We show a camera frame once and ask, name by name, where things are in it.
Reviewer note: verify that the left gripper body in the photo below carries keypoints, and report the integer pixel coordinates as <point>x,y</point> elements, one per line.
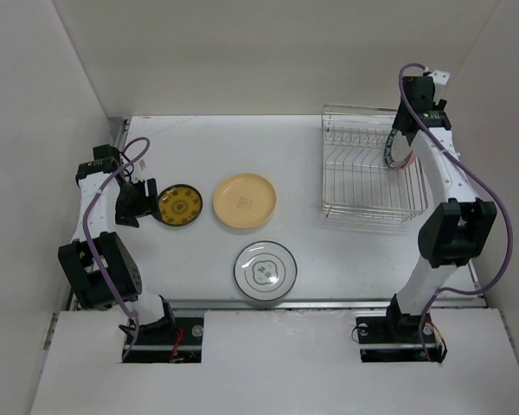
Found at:
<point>132,201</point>

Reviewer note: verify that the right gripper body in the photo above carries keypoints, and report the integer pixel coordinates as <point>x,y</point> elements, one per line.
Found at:
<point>396,120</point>

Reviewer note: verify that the small brown plate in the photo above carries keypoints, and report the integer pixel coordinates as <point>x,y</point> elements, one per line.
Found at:
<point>178,205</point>

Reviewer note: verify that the yellow wooden plate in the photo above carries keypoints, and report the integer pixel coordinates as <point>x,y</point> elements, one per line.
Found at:
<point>244,201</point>

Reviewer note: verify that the white patterned plate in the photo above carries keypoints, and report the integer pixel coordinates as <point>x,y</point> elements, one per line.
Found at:
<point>265,271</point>

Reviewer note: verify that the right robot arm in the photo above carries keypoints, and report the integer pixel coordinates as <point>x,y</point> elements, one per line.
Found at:
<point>460,223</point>

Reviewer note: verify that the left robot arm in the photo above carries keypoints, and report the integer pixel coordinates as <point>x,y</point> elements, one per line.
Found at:
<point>144,308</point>

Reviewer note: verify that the pink rimmed plate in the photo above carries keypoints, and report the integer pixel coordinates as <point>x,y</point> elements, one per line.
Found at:
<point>397,152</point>

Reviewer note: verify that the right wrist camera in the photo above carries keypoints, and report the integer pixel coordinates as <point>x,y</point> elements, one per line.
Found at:
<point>440,79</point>

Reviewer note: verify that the wire dish rack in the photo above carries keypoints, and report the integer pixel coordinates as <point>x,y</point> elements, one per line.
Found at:
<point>357,184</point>

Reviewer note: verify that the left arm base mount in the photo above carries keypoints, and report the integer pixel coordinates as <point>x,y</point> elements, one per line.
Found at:
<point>178,342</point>

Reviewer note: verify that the front aluminium rail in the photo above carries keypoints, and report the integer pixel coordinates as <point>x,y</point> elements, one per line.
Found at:
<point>443,303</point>

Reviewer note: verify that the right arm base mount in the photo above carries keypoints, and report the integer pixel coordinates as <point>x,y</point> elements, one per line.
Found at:
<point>383,341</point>

